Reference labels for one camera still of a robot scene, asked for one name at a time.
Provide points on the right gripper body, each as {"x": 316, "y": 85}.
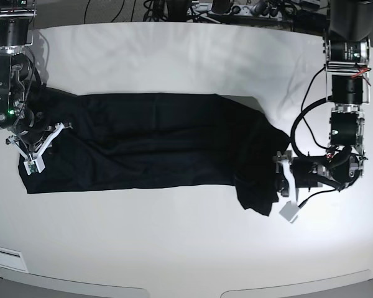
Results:
{"x": 31, "y": 145}

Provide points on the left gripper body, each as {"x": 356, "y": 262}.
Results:
{"x": 301, "y": 173}

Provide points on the black T-shirt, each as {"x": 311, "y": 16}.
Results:
{"x": 158, "y": 140}

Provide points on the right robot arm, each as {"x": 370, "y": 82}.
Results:
{"x": 24, "y": 110}

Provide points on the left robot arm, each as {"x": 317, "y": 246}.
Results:
{"x": 347, "y": 49}

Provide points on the white label plate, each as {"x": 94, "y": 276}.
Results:
{"x": 13, "y": 260}

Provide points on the black equipment box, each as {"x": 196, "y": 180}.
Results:
{"x": 309, "y": 22}

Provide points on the white power strip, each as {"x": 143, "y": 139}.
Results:
{"x": 257, "y": 11}

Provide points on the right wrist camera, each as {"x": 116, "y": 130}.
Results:
{"x": 35, "y": 165}

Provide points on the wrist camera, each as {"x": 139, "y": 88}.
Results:
{"x": 290, "y": 211}
{"x": 35, "y": 165}

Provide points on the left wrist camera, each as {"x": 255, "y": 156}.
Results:
{"x": 290, "y": 211}

